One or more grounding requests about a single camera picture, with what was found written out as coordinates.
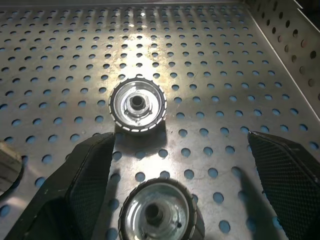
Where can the perforated steel tray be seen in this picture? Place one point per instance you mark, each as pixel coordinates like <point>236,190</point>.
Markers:
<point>200,50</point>

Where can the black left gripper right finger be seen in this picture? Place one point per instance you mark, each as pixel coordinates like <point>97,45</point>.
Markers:
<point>292,185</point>

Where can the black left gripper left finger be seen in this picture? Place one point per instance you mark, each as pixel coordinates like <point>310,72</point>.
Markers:
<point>82,190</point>

